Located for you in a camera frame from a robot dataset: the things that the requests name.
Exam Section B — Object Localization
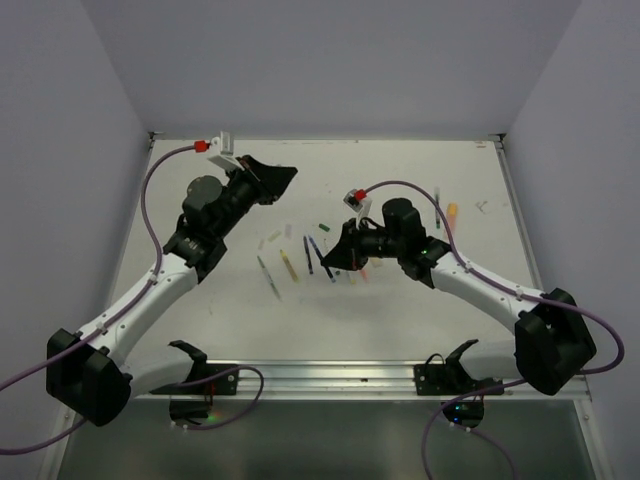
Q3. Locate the yellow thin highlighter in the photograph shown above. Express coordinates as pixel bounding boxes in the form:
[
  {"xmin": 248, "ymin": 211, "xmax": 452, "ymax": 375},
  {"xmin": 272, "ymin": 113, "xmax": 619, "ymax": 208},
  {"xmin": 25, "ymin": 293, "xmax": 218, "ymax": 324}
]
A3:
[{"xmin": 279, "ymin": 249, "xmax": 299, "ymax": 283}]

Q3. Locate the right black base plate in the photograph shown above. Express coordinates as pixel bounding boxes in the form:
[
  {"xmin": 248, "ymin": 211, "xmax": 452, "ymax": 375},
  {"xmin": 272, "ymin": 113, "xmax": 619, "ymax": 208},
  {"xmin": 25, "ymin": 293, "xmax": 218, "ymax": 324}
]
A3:
[{"xmin": 413, "ymin": 363, "xmax": 504, "ymax": 396}]

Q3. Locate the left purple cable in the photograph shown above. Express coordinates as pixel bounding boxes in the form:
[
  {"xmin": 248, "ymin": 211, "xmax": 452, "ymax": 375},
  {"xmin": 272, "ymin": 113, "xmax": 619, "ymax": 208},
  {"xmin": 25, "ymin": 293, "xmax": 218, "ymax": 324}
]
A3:
[{"xmin": 0, "ymin": 141, "xmax": 265, "ymax": 454}]

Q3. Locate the purple gel pen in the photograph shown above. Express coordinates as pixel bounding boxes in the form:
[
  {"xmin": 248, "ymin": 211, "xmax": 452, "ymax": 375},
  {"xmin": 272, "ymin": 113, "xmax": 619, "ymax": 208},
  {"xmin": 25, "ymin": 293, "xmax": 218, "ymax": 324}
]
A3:
[{"xmin": 303, "ymin": 235, "xmax": 314, "ymax": 275}]

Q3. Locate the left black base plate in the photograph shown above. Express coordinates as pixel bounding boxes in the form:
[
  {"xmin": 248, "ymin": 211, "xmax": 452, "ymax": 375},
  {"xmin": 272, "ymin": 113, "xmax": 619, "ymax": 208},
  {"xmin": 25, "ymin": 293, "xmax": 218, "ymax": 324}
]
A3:
[{"xmin": 151, "ymin": 363, "xmax": 239, "ymax": 398}]

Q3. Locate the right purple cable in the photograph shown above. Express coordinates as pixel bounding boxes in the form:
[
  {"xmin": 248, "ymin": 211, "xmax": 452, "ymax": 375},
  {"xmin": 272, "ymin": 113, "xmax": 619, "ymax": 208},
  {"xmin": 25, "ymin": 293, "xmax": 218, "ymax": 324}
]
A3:
[{"xmin": 364, "ymin": 179, "xmax": 625, "ymax": 480}]

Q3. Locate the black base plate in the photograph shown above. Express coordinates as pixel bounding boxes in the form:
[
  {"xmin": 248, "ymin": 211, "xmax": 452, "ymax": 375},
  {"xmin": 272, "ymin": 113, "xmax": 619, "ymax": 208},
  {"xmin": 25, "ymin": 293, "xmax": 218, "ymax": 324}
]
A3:
[
  {"xmin": 413, "ymin": 363, "xmax": 504, "ymax": 396},
  {"xmin": 151, "ymin": 363, "xmax": 239, "ymax": 398}
]

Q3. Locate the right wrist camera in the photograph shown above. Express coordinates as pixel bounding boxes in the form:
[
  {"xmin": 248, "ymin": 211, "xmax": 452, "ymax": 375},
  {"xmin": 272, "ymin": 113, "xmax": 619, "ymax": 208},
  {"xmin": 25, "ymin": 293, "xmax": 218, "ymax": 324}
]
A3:
[{"xmin": 343, "ymin": 189, "xmax": 372, "ymax": 226}]

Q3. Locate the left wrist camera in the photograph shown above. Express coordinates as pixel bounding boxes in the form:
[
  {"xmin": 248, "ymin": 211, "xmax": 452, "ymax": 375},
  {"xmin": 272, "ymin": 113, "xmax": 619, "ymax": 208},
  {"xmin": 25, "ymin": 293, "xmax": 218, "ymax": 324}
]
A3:
[{"xmin": 207, "ymin": 131, "xmax": 240, "ymax": 173}]

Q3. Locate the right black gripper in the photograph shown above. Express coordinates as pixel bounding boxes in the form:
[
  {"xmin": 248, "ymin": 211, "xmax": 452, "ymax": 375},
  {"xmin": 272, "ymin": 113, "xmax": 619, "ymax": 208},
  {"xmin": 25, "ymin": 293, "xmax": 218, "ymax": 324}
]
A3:
[{"xmin": 321, "ymin": 215, "xmax": 405, "ymax": 269}]

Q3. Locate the green clear pen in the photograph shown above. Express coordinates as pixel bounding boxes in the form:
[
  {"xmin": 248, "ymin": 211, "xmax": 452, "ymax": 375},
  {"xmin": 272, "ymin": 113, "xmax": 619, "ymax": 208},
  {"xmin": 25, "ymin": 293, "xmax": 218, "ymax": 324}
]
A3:
[{"xmin": 256, "ymin": 255, "xmax": 282, "ymax": 302}]

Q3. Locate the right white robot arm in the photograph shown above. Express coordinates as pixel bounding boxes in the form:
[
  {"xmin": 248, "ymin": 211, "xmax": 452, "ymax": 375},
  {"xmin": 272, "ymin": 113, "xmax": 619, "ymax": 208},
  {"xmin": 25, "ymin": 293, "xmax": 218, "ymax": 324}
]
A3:
[{"xmin": 322, "ymin": 190, "xmax": 596, "ymax": 395}]

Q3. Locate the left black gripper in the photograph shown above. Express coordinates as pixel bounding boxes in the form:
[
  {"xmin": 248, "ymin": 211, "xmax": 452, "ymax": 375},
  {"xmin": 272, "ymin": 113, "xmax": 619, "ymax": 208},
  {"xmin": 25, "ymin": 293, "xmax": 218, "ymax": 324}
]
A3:
[{"xmin": 214, "ymin": 154, "xmax": 297, "ymax": 238}]

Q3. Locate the aluminium rail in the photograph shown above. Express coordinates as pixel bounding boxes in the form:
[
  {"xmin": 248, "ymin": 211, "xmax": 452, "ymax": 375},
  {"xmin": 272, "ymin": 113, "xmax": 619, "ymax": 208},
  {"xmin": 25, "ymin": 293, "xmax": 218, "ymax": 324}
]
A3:
[{"xmin": 124, "ymin": 357, "xmax": 591, "ymax": 401}]

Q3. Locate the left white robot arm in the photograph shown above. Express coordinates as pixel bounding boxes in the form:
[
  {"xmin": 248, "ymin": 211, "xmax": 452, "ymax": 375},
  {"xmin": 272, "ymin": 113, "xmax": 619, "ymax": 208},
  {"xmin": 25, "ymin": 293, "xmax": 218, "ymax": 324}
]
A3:
[{"xmin": 46, "ymin": 155, "xmax": 298, "ymax": 427}]

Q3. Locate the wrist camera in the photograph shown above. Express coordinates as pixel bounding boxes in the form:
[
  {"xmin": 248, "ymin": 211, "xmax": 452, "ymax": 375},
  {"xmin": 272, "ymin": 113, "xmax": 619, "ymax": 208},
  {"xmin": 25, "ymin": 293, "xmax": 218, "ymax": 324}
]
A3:
[
  {"xmin": 343, "ymin": 189, "xmax": 372, "ymax": 226},
  {"xmin": 207, "ymin": 131, "xmax": 240, "ymax": 173}
]

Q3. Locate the blue green pen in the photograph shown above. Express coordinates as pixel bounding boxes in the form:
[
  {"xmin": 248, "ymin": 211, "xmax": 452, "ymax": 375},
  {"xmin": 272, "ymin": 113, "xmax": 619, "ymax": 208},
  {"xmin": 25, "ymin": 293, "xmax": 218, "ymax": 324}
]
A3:
[{"xmin": 308, "ymin": 235, "xmax": 336, "ymax": 284}]

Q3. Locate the purple cable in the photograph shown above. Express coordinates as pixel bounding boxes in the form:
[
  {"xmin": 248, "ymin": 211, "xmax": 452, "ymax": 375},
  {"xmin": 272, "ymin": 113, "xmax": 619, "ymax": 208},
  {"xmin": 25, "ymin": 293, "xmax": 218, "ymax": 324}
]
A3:
[
  {"xmin": 364, "ymin": 179, "xmax": 625, "ymax": 480},
  {"xmin": 0, "ymin": 141, "xmax": 265, "ymax": 454}
]

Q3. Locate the clear yellow highlighter cap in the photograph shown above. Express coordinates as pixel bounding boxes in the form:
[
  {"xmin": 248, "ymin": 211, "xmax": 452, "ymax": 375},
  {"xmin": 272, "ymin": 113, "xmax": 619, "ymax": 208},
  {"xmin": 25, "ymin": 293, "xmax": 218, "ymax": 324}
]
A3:
[{"xmin": 268, "ymin": 230, "xmax": 281, "ymax": 242}]

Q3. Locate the orange thick highlighter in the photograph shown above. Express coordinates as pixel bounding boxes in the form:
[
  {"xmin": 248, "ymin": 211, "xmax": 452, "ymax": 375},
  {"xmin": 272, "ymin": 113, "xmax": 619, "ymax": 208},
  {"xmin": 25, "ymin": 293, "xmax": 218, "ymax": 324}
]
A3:
[{"xmin": 445, "ymin": 202, "xmax": 459, "ymax": 240}]

